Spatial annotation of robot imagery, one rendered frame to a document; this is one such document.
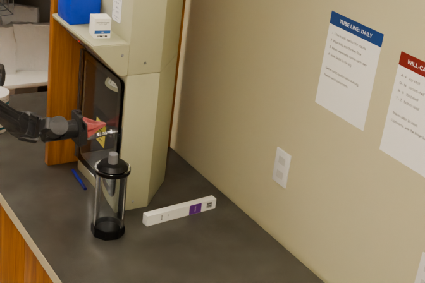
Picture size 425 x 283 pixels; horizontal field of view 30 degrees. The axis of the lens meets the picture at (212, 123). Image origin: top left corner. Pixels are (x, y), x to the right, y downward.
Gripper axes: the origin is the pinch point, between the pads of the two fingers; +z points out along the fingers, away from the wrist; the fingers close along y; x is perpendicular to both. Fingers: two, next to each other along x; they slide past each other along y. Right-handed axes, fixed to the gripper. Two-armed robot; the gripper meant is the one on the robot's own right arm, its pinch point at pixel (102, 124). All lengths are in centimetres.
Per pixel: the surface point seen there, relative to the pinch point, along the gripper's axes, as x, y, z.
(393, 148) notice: -76, 18, 48
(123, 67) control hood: -9.7, 22.2, 1.8
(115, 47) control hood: -9.9, 28.6, -0.8
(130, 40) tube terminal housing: -9.8, 30.4, 4.0
